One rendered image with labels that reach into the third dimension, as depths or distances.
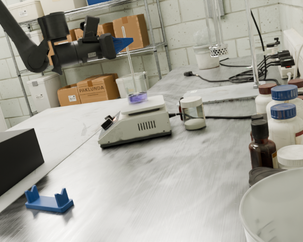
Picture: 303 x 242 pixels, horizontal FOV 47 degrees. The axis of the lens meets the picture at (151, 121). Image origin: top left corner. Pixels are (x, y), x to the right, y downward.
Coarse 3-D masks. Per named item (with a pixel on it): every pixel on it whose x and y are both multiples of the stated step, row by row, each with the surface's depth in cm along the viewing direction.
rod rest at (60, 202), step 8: (32, 192) 68; (64, 192) 64; (32, 200) 68; (40, 200) 68; (48, 200) 67; (56, 200) 63; (64, 200) 64; (72, 200) 65; (32, 208) 67; (40, 208) 66; (48, 208) 64; (56, 208) 63; (64, 208) 63
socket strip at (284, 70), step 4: (280, 68) 129; (284, 68) 126; (288, 68) 125; (292, 68) 125; (280, 72) 130; (284, 72) 126; (288, 72) 126; (292, 72) 125; (284, 76) 126; (288, 76) 126; (292, 76) 126; (296, 76) 125
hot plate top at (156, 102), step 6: (156, 96) 101; (162, 96) 99; (126, 102) 101; (150, 102) 95; (156, 102) 93; (162, 102) 92; (126, 108) 94; (132, 108) 92; (138, 108) 91; (144, 108) 90; (150, 108) 90; (156, 108) 91
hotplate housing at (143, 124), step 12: (120, 120) 91; (132, 120) 91; (144, 120) 91; (156, 120) 91; (168, 120) 91; (108, 132) 92; (120, 132) 92; (132, 132) 92; (144, 132) 92; (156, 132) 92; (168, 132) 92; (108, 144) 93
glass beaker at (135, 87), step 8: (144, 72) 96; (128, 80) 93; (136, 80) 93; (144, 80) 95; (128, 88) 94; (136, 88) 93; (144, 88) 95; (128, 96) 95; (136, 96) 94; (144, 96) 95; (128, 104) 96; (136, 104) 95
